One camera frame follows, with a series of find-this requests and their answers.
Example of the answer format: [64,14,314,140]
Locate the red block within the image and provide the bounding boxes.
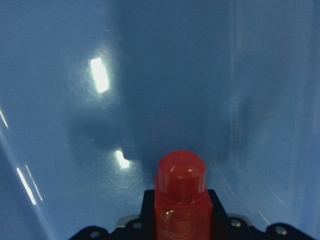
[154,150,214,240]

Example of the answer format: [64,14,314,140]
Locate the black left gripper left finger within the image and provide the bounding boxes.
[140,189,156,240]

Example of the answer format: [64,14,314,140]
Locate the blue plastic tray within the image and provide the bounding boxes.
[0,0,320,240]

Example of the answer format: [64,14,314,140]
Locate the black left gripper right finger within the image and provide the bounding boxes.
[208,189,228,240]

